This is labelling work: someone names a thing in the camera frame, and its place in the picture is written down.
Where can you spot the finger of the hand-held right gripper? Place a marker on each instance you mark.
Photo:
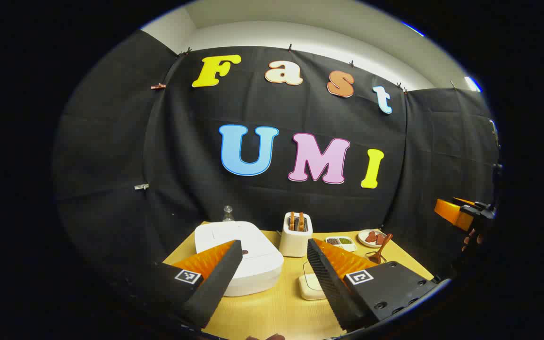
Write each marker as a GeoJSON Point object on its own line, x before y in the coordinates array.
{"type": "Point", "coordinates": [454, 213]}
{"type": "Point", "coordinates": [465, 202]}

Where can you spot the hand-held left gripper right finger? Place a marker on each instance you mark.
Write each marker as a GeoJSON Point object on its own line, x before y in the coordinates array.
{"type": "Point", "coordinates": [328, 288]}

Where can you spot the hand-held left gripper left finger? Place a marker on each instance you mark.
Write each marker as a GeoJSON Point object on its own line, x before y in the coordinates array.
{"type": "Point", "coordinates": [217, 283]}

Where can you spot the clear container of rice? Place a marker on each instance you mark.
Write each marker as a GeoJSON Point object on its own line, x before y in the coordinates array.
{"type": "Point", "coordinates": [310, 288]}

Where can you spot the white rice cooker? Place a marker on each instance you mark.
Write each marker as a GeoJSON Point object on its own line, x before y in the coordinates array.
{"type": "Point", "coordinates": [258, 264]}

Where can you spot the wooden spoon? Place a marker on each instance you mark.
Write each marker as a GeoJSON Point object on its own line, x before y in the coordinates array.
{"type": "Point", "coordinates": [385, 244]}

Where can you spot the white divided grain dish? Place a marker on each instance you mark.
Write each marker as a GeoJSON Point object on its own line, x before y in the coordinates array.
{"type": "Point", "coordinates": [340, 242]}

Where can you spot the white toaster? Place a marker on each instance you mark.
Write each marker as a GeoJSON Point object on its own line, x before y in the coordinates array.
{"type": "Point", "coordinates": [295, 243]}

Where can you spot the white plate with red food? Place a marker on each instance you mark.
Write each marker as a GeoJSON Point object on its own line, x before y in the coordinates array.
{"type": "Point", "coordinates": [371, 236]}

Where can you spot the small glass bottle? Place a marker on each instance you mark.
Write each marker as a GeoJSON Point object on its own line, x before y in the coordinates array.
{"type": "Point", "coordinates": [227, 215]}

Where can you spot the brown toast slice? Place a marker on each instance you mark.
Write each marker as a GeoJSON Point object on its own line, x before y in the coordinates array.
{"type": "Point", "coordinates": [292, 222]}
{"type": "Point", "coordinates": [301, 222]}

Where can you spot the black backdrop cloth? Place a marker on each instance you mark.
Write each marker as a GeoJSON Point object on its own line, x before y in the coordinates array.
{"type": "Point", "coordinates": [182, 141]}

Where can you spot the wooden clothespin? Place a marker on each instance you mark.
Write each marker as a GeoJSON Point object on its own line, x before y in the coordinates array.
{"type": "Point", "coordinates": [158, 86]}

